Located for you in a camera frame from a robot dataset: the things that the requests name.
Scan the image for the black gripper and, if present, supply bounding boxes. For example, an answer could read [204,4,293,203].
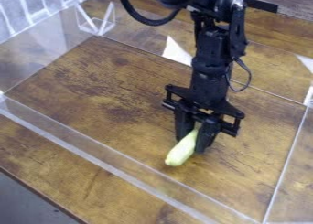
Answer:
[163,58,245,153]

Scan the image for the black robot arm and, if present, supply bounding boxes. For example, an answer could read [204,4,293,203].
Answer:
[158,0,249,153]

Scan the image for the black bar on table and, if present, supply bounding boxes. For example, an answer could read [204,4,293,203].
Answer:
[245,0,278,14]

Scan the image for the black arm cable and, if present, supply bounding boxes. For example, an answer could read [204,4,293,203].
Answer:
[115,0,253,93]

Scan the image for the clear acrylic enclosure walls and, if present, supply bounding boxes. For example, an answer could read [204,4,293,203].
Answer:
[0,0,313,224]

